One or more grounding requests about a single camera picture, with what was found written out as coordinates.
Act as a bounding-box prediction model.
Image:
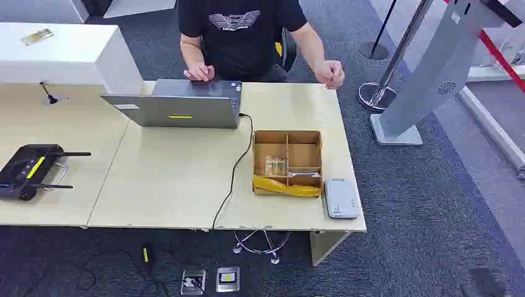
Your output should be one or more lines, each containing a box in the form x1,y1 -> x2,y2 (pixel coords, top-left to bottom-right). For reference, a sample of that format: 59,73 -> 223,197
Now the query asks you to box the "person's right hand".
183,62 -> 215,82

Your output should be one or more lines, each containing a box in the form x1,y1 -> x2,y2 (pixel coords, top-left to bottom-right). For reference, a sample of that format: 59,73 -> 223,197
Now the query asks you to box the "person's left hand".
313,59 -> 345,90

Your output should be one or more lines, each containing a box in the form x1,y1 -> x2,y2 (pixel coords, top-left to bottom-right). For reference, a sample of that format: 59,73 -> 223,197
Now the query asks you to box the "grey laptop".
100,79 -> 243,129

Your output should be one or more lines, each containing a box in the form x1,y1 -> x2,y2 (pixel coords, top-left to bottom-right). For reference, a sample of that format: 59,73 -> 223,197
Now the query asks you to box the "black office chair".
274,26 -> 298,74

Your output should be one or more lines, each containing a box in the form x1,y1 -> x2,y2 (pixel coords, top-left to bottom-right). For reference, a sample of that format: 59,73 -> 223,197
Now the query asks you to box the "person's torso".
177,0 -> 308,83

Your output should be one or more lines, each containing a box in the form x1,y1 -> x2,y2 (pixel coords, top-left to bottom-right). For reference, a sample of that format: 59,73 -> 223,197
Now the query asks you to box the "white furniture panel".
103,0 -> 177,19

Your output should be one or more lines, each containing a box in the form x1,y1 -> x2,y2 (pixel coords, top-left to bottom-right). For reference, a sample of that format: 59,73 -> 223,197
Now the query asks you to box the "wooden compartment box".
251,129 -> 323,199

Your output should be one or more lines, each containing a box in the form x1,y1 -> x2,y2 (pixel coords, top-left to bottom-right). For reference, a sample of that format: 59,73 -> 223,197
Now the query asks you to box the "grey kiosk stand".
369,0 -> 524,147

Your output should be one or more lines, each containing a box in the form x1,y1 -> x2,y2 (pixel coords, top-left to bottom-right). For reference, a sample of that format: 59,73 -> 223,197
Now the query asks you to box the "gold printed card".
264,155 -> 288,177

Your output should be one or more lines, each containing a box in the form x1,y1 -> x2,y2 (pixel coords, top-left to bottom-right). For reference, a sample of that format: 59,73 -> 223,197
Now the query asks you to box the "grey card reader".
324,178 -> 360,220

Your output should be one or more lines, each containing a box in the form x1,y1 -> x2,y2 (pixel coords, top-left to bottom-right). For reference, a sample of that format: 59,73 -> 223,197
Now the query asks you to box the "white counter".
0,22 -> 144,96

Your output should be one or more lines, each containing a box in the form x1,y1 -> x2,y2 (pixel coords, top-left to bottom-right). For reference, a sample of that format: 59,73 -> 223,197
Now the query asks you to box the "red barrier belt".
443,0 -> 525,94

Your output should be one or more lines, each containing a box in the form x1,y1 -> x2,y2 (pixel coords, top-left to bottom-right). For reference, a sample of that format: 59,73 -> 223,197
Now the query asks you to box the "pale printed card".
20,28 -> 55,46

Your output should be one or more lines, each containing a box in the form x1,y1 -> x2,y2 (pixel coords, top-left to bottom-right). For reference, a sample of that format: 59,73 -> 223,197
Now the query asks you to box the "pale desk leg panel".
310,230 -> 352,267

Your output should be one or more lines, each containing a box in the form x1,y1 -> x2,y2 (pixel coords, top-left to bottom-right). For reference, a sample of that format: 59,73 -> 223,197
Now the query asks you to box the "chrome chair base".
232,229 -> 292,265

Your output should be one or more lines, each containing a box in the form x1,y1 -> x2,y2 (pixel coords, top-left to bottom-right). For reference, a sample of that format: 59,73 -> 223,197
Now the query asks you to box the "black remote controller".
0,144 -> 92,202

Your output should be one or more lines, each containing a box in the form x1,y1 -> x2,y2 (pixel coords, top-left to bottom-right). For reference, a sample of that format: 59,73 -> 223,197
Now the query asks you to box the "steel floor socket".
180,269 -> 207,296
215,265 -> 241,293

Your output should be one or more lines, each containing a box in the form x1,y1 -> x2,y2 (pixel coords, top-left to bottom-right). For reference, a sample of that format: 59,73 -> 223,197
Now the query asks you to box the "black stanchion post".
358,0 -> 399,61

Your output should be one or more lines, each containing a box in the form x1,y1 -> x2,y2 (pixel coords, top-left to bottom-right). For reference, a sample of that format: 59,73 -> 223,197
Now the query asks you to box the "chrome stanchion post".
357,0 -> 435,113

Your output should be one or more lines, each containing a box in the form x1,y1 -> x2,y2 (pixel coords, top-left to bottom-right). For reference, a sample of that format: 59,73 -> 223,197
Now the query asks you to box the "black power cable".
211,113 -> 254,231

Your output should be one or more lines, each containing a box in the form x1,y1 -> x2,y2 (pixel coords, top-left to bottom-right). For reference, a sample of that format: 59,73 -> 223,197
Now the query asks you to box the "grey floor rail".
457,86 -> 525,171

